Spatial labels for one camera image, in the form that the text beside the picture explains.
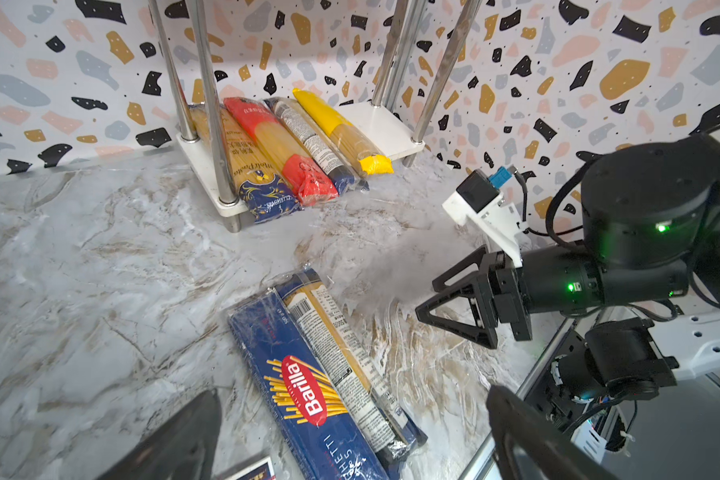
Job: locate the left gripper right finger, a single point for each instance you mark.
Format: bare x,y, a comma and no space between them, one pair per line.
528,447

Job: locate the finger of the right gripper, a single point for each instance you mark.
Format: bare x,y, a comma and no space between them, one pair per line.
462,303

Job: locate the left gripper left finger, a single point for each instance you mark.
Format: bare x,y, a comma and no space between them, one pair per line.
182,448

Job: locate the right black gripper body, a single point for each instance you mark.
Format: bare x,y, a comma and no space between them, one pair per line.
651,231

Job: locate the blue clear labelled spaghetti packet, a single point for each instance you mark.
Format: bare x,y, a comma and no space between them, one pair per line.
375,409

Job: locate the dark blue spaghetti packet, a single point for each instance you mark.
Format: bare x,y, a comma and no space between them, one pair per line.
315,421

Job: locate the clear yellow spaghetti packet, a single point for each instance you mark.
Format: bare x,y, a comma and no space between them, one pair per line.
363,155

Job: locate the red spaghetti packet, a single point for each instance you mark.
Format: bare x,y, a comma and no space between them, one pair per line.
307,180

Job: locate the yellow blue spaghetti packet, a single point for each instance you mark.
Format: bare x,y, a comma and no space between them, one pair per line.
259,183

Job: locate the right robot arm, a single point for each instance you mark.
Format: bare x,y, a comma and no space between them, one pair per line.
621,360

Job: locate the small purple card box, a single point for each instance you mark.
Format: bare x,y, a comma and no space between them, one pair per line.
261,469

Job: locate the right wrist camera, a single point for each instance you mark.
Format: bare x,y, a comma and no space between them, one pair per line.
479,200

